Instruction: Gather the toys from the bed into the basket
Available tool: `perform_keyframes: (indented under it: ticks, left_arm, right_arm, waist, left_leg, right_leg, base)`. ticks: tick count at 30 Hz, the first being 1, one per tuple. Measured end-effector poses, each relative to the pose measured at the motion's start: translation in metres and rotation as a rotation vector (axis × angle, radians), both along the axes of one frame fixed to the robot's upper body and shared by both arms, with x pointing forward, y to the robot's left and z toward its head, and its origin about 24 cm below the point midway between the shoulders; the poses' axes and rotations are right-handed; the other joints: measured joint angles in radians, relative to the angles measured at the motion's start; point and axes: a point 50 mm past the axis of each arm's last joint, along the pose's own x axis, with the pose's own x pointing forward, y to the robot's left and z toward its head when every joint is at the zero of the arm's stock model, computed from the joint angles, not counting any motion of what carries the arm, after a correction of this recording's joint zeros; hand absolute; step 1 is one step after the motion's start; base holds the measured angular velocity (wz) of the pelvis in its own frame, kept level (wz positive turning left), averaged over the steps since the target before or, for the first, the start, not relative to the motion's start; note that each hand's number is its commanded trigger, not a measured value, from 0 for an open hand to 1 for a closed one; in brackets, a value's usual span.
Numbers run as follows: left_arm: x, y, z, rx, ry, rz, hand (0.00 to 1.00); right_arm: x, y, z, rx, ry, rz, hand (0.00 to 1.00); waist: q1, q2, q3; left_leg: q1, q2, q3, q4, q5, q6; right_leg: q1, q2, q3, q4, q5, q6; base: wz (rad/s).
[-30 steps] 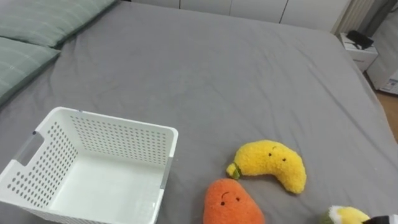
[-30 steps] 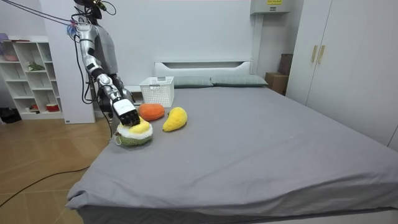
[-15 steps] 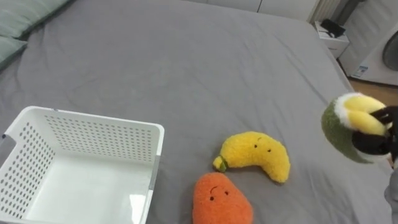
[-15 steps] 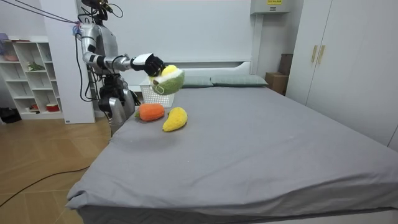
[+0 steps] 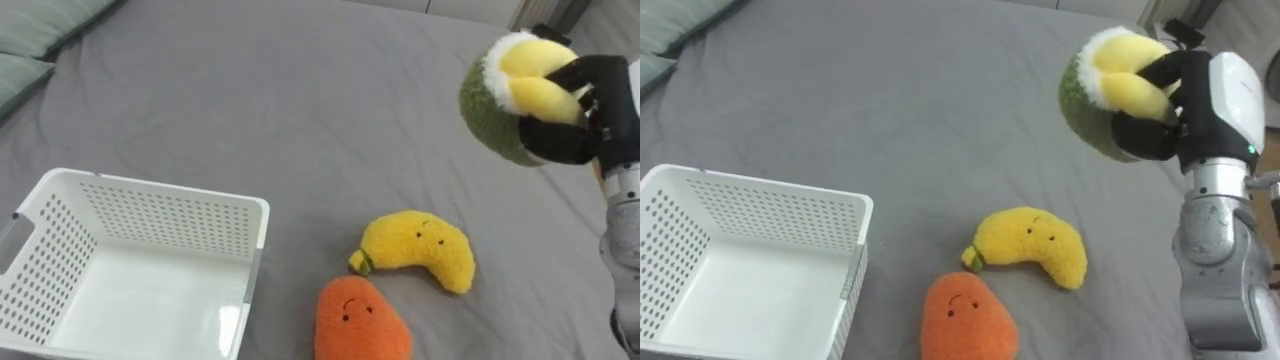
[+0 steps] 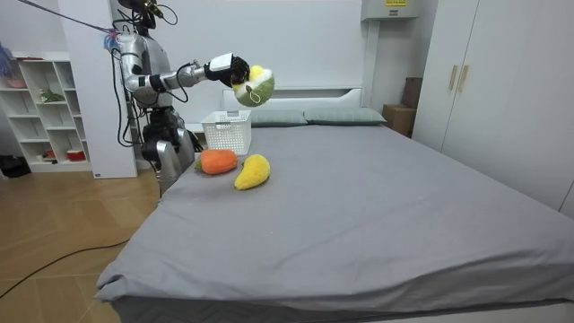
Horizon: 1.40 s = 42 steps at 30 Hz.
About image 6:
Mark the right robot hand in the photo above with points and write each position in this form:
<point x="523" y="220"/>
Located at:
<point x="225" y="71"/>

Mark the green yellow durian soft toy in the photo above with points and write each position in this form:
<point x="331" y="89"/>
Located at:
<point x="260" y="92"/>

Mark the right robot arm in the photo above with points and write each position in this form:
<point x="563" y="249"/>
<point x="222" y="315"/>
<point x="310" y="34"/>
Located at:
<point x="134" y="81"/>

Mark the white plastic basket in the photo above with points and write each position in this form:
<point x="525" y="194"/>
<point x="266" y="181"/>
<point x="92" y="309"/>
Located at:
<point x="226" y="134"/>

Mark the grey-green pillow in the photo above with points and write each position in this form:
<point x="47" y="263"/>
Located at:
<point x="343" y="116"/>
<point x="278" y="118"/>

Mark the robot body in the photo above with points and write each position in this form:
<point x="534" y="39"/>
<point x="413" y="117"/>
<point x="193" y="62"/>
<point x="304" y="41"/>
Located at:
<point x="154" y="56"/>

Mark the orange carrot soft toy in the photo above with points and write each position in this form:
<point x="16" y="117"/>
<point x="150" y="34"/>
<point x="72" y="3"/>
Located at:
<point x="217" y="161"/>

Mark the robot legs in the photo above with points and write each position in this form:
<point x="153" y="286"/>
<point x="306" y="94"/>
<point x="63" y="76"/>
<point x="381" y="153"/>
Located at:
<point x="169" y="154"/>

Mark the yellow mango soft toy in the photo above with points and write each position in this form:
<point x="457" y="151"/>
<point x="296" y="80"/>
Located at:
<point x="253" y="172"/>

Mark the red bowl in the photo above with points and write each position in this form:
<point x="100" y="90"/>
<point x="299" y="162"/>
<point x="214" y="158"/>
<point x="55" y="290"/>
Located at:
<point x="75" y="155"/>

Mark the light brown cardboard box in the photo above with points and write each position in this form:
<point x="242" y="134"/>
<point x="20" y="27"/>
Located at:
<point x="399" y="119"/>

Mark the dark brown cardboard box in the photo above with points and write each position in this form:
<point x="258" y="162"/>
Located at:
<point x="411" y="92"/>

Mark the white open shelf unit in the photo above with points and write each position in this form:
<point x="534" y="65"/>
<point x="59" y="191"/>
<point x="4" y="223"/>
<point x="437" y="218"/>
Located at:
<point x="42" y="123"/>

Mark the grey bed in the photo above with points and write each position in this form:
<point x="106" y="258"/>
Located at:
<point x="359" y="211"/>

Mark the pink bowl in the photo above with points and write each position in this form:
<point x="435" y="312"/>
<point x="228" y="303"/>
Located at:
<point x="16" y="83"/>

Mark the black bag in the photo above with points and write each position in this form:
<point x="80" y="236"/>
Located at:
<point x="13" y="166"/>

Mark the white wardrobe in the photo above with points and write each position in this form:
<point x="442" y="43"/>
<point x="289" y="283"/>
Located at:
<point x="502" y="89"/>

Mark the grey wall box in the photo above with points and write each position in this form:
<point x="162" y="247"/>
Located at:
<point x="390" y="10"/>

